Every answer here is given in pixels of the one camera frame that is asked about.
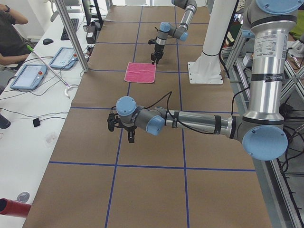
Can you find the seated person in grey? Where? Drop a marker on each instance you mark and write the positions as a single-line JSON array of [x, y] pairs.
[[13, 50]]

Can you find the teach pendant tablet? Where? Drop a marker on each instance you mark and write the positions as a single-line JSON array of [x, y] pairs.
[[65, 58], [29, 77]]

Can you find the small black square device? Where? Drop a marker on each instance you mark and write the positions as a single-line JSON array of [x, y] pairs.
[[36, 122]]

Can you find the aluminium frame post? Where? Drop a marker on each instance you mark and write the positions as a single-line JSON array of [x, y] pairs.
[[71, 33]]

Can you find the red cylinder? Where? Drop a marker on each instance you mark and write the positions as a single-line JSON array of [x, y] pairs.
[[14, 208]]

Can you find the black power adapter box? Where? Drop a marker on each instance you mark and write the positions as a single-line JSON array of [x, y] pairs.
[[91, 34]]

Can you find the black computer mouse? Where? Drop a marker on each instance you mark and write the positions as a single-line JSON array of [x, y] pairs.
[[47, 41]]

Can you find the brown paper table cover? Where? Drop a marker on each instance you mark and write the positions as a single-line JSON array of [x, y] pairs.
[[179, 179]]

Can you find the far teach pendant tablet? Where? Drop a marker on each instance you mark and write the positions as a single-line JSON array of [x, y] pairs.
[[65, 58]]

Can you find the grabber stick with green handle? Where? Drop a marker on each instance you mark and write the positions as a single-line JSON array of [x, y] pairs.
[[67, 85]]

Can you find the round metal disc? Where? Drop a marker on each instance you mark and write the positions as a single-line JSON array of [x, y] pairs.
[[23, 197]]

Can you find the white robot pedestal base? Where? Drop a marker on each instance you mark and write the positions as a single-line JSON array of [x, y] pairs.
[[206, 69]]

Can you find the near teach pendant tablet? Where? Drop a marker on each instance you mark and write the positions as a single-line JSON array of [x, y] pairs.
[[29, 77]]

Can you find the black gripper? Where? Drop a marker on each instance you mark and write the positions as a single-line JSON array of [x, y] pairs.
[[129, 130], [157, 49]]

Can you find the pink towel with grey back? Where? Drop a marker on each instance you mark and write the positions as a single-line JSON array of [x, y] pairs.
[[140, 73]]

